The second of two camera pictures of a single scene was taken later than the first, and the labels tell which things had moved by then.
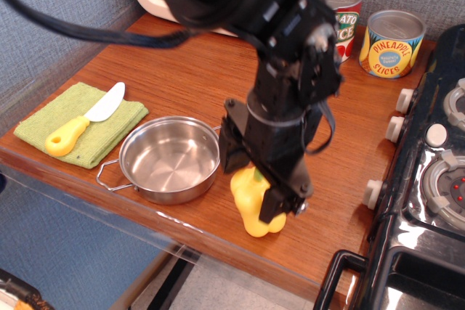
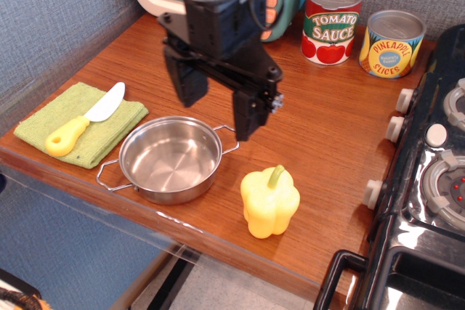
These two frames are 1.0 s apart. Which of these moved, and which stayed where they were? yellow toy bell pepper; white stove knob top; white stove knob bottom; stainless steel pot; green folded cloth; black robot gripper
Moved: black robot gripper; yellow toy bell pepper
Stayed: green folded cloth; stainless steel pot; white stove knob top; white stove knob bottom
